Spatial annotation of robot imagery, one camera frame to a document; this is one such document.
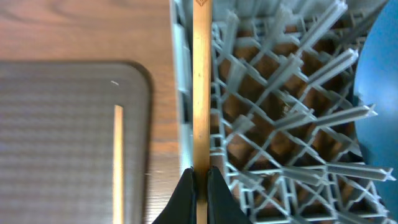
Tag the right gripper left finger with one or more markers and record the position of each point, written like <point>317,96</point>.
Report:
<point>182,206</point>

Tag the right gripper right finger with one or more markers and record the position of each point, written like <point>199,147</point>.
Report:
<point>222,208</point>

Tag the wooden chopstick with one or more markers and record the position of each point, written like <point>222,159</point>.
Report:
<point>118,173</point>
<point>201,64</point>

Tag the blue plate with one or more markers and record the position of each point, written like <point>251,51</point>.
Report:
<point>376,83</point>

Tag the grey dishwasher rack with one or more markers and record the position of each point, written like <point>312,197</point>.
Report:
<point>283,109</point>

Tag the brown serving tray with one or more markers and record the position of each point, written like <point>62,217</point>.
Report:
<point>57,123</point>

